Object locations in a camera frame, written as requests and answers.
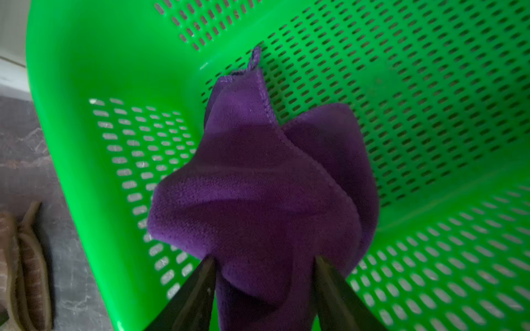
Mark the white three-drawer box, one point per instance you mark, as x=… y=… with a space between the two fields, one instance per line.
x=14 y=75

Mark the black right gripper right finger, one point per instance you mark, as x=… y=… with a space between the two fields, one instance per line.
x=338 y=306

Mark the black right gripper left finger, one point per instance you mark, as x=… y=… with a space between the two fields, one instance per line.
x=191 y=307

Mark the purple dishcloth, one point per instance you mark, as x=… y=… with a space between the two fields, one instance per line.
x=264 y=199

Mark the green plastic basket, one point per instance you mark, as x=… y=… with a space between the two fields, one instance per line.
x=440 y=90

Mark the beige striped dishcloth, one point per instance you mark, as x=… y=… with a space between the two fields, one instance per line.
x=25 y=293

